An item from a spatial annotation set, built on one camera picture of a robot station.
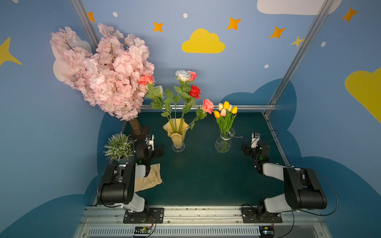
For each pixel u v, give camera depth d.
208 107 0.72
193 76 0.78
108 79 0.55
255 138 0.81
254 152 0.78
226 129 0.89
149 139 0.81
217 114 0.80
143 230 0.72
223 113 0.82
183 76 0.72
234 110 0.84
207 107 0.72
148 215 0.69
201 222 0.73
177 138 0.86
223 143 0.91
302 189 0.45
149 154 0.79
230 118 0.86
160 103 0.76
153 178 0.86
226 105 0.81
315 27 0.76
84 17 0.72
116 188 0.44
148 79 0.71
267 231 0.73
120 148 0.82
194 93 0.77
